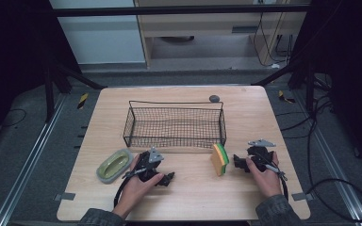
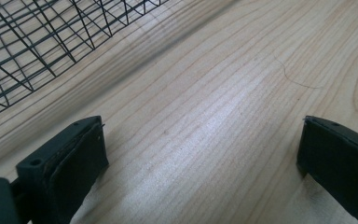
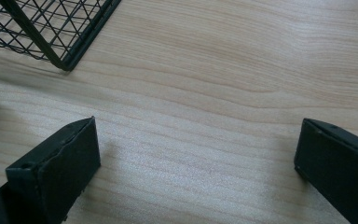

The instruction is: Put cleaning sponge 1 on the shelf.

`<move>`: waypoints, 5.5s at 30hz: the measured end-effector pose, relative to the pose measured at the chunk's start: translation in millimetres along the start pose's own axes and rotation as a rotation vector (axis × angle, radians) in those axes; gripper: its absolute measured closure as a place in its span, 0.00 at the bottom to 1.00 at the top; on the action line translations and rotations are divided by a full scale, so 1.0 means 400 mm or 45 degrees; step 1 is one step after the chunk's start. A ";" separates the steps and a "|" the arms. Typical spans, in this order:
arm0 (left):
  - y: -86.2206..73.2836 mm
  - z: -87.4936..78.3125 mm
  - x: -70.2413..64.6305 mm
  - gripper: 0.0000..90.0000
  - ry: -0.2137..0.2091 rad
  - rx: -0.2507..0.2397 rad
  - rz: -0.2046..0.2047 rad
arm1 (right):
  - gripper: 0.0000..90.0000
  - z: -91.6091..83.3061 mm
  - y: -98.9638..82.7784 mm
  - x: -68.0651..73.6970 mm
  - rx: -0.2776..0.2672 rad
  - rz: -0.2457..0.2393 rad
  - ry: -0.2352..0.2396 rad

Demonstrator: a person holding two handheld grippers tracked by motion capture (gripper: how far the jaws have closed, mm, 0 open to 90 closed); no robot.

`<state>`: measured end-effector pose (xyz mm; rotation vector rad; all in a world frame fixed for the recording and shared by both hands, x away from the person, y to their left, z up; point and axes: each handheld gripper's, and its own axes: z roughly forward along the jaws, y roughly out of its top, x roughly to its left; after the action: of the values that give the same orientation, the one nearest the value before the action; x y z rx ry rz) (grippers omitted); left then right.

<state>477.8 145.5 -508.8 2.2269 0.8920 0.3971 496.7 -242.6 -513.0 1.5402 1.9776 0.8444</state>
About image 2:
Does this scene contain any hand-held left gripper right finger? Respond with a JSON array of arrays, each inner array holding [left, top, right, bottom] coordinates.
[[296, 115, 358, 224]]

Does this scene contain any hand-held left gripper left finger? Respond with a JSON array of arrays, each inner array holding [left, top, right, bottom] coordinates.
[[16, 115, 110, 224]]

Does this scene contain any black wire basket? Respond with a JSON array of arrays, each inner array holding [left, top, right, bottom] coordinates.
[[0, 0, 171, 124]]

